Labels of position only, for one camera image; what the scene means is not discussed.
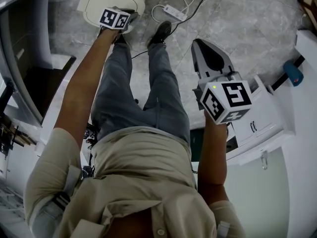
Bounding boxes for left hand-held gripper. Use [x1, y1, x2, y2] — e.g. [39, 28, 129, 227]
[99, 7, 139, 34]

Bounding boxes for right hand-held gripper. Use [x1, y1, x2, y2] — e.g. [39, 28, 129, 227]
[191, 39, 253, 126]

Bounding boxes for person's left forearm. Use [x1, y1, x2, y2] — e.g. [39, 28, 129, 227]
[53, 26, 122, 159]

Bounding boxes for person's right forearm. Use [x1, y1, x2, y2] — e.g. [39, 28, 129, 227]
[197, 109, 229, 207]

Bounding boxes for person's black right shoe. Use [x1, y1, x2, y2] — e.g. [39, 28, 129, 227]
[146, 20, 173, 50]

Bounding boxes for white power strip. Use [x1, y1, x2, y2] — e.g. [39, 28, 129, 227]
[162, 5, 188, 21]

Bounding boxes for person's grey trousers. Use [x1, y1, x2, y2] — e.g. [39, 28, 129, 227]
[90, 40, 192, 146]

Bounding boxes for teal cup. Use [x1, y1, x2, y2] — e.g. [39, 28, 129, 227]
[283, 59, 304, 87]

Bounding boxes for dark green box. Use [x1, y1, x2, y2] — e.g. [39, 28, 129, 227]
[190, 129, 204, 163]

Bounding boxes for white box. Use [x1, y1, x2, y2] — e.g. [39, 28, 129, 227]
[294, 30, 317, 67]

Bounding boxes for clear drinking glass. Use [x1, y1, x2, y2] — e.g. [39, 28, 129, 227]
[260, 150, 269, 171]

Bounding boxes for wooden rack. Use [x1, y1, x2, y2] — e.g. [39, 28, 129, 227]
[297, 0, 317, 31]

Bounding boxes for black waist device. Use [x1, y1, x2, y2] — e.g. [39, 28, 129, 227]
[83, 122, 100, 149]

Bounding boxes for person's beige shirt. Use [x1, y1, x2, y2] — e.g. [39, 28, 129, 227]
[23, 126, 246, 238]

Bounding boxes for white power strip cable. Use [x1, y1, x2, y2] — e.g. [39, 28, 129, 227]
[151, 3, 174, 24]

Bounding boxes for thin black floor cable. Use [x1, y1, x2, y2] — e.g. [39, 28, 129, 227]
[130, 49, 150, 60]

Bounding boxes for thick black floor cable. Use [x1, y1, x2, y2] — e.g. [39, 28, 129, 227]
[170, 0, 216, 32]

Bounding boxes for white cabinet with black handles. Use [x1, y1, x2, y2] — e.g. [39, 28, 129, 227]
[227, 74, 297, 168]

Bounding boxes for long white floor cable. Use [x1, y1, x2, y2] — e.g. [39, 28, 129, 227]
[214, 0, 306, 22]

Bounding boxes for grey right shoulder strap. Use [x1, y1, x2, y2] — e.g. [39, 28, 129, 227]
[216, 221, 232, 238]

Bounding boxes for grey shoulder strap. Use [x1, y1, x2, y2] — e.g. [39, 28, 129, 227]
[51, 165, 83, 211]
[216, 221, 232, 238]

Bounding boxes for grey left shoulder strap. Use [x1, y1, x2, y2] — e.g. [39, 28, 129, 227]
[51, 165, 83, 211]

